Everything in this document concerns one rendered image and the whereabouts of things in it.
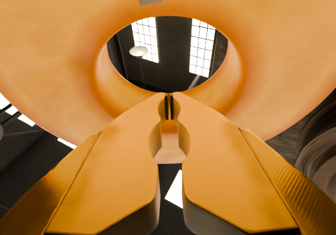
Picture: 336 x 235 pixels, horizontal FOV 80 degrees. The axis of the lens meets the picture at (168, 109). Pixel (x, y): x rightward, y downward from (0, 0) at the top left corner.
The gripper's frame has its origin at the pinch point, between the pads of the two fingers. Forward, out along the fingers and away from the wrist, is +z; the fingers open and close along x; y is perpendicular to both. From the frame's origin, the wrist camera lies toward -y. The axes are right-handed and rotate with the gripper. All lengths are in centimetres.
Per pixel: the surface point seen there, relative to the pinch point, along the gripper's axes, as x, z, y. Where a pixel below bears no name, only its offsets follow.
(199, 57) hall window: 115, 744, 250
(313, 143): 26.1, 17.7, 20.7
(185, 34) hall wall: 61, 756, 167
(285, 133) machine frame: 33, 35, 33
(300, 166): 27.3, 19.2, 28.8
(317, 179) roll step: 29.1, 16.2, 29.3
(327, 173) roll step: 29.4, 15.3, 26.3
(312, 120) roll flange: 29.1, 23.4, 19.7
